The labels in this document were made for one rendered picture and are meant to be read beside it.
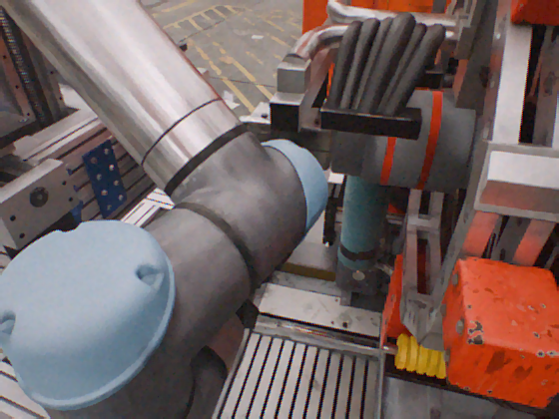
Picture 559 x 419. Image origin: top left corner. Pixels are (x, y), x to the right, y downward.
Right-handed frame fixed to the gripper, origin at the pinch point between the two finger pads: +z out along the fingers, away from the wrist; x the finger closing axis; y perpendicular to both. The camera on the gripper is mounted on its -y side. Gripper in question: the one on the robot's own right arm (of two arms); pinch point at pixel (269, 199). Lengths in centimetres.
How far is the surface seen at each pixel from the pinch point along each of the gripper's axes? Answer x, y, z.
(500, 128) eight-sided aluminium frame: -21.0, 16.0, -7.3
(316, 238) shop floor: 5, -83, 86
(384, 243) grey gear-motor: -19, -43, 44
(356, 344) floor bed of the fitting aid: -16, -75, 34
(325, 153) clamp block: -7.1, 9.2, -2.7
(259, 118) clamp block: 0.2, 11.9, -2.1
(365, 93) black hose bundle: -10.3, 16.3, -3.7
